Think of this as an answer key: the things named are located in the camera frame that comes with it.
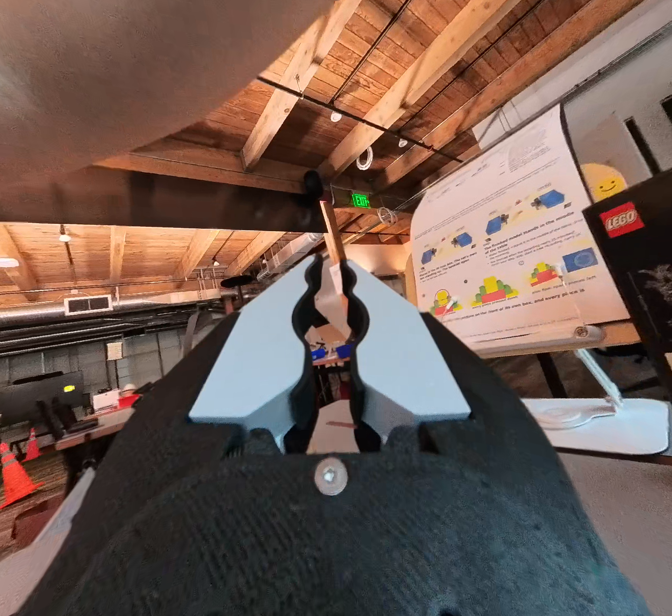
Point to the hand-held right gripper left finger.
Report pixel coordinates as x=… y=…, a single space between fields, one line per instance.
x=252 y=364

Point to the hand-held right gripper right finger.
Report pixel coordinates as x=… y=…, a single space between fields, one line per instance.
x=404 y=364

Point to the green exit sign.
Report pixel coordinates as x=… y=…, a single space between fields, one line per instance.
x=361 y=200

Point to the printed instruction sheet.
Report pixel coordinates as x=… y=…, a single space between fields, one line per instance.
x=525 y=238

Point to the white air vent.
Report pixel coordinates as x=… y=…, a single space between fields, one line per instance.
x=87 y=304

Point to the black hanging device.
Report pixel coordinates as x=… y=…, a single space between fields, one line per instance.
x=313 y=183

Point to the instruction sheet on white stand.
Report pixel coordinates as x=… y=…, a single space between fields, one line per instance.
x=603 y=432

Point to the black monitor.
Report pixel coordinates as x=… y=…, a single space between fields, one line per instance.
x=42 y=390

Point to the orange traffic cone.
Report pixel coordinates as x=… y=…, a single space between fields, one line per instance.
x=32 y=445
x=14 y=474

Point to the black toy set box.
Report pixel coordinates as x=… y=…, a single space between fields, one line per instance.
x=635 y=269

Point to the yellow smiley sticker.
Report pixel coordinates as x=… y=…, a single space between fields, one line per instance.
x=603 y=187

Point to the metal air duct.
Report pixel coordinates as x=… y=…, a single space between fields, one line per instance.
x=157 y=306

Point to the wooden post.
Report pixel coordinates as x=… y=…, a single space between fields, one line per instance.
x=333 y=238

